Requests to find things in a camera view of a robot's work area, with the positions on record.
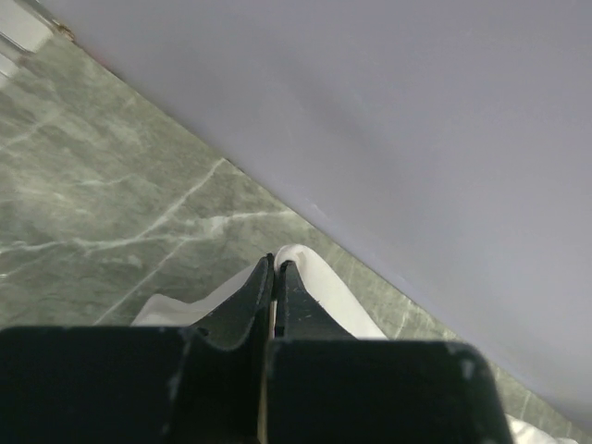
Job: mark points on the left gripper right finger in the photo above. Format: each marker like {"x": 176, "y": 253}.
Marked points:
{"x": 323, "y": 385}

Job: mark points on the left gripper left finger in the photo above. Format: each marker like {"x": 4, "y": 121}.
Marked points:
{"x": 194, "y": 384}

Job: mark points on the white t-shirt red print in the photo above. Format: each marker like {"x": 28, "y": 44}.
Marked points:
{"x": 326, "y": 288}

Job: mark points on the aluminium frame rail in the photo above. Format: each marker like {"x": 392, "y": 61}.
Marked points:
{"x": 25, "y": 27}

